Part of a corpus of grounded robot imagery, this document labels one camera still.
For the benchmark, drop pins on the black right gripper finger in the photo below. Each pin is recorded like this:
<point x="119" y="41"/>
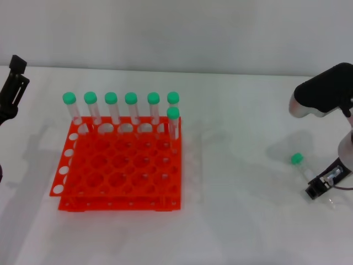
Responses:
<point x="313" y="191"/>

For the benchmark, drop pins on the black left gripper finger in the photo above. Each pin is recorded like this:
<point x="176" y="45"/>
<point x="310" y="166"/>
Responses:
<point x="18" y="64"/>

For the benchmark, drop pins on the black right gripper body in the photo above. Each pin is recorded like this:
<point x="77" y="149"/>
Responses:
<point x="324" y="176"/>

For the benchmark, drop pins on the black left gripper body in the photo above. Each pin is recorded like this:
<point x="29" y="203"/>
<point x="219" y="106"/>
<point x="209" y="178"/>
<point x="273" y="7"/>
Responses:
<point x="8" y="114"/>

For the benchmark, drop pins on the clear test tube green cap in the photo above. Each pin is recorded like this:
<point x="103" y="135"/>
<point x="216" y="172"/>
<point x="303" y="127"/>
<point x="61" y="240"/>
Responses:
<point x="173" y="98"/>
<point x="111" y="97"/>
<point x="173" y="112"/>
<point x="297" y="159"/>
<point x="90" y="97"/>
<point x="69" y="98"/>
<point x="153" y="98"/>
<point x="131" y="98"/>

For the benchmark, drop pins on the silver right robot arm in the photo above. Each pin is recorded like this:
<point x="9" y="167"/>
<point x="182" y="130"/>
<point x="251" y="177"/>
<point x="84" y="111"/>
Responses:
<point x="347" y="149"/>

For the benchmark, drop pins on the orange plastic test tube rack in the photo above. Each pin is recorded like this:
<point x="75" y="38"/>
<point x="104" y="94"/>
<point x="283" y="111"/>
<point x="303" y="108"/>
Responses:
<point x="96" y="207"/>

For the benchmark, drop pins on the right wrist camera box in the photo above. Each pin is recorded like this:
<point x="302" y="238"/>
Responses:
<point x="320" y="88"/>

